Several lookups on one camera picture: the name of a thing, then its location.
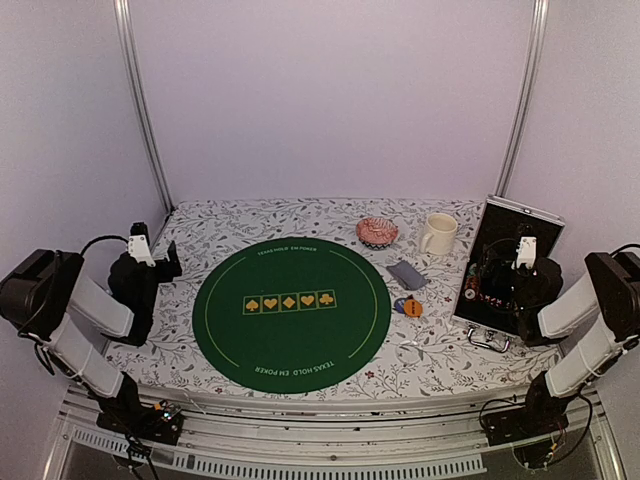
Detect orange round blind button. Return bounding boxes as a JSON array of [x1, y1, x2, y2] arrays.
[[403, 298, 424, 318]]

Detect blue round blind button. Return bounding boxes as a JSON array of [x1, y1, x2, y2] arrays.
[[393, 298, 408, 315]]

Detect red chip stack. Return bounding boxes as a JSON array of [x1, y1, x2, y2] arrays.
[[463, 262, 481, 302]]

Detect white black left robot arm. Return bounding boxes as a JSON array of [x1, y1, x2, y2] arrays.
[[1, 244, 182, 434]]

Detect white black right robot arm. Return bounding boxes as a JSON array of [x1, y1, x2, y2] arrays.
[[477, 236, 639, 436]]

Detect aluminium poker chip case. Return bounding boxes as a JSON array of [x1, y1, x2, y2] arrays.
[[453, 195, 565, 346]]

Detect cream ceramic mug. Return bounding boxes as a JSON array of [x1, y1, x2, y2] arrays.
[[419, 213, 458, 255]]

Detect floral white tablecloth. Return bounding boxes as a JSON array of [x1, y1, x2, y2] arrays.
[[106, 199, 559, 401]]

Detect round green poker mat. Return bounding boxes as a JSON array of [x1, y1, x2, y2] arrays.
[[192, 237, 392, 394]]

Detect red patterned small bowl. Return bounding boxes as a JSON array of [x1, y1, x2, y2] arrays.
[[356, 217, 399, 250]]

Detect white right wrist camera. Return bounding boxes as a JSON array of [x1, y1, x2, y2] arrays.
[[512, 224, 537, 270]]

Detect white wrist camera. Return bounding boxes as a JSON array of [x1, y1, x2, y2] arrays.
[[512, 224, 537, 270], [127, 222, 156, 268]]

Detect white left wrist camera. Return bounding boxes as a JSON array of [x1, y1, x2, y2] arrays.
[[127, 222, 156, 268]]

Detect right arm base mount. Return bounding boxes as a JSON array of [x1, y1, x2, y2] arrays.
[[479, 398, 569, 470]]

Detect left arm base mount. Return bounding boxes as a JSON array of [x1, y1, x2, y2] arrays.
[[96, 399, 184, 446]]

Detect aluminium front rail frame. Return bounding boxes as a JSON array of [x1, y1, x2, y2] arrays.
[[43, 387, 626, 479]]

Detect left aluminium frame post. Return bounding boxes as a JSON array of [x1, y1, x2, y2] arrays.
[[113, 0, 175, 215]]

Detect aluminium frame post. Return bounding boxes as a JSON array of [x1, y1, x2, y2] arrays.
[[113, 0, 175, 215], [494, 0, 549, 197]]

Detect right aluminium frame post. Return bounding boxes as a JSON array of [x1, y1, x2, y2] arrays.
[[494, 0, 549, 197]]

